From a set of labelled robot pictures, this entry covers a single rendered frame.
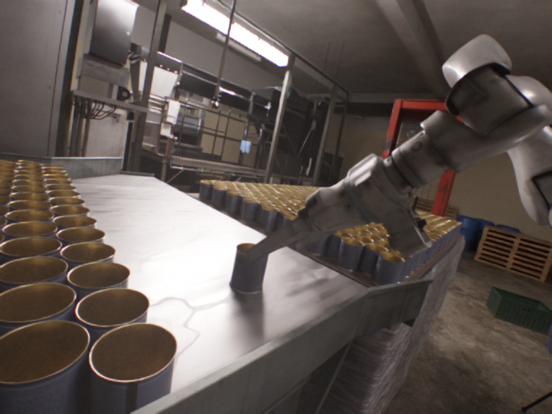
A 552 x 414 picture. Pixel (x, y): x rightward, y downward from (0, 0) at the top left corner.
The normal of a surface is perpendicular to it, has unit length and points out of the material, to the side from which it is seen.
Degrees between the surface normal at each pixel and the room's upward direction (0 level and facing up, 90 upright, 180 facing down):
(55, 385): 90
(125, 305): 90
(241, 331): 0
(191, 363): 0
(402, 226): 97
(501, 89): 74
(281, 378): 90
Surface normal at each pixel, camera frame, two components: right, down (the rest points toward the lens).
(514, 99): -0.25, -0.26
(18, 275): 0.93, 0.25
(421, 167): -0.41, 0.37
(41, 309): 0.55, 0.23
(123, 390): 0.31, 0.19
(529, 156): -0.86, -0.25
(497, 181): -0.66, -0.04
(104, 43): 0.72, 0.25
